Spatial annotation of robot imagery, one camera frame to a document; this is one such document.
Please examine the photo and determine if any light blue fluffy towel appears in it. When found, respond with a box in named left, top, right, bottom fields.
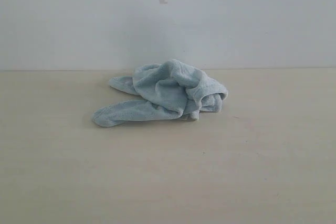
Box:
left=92, top=59, right=228, bottom=127

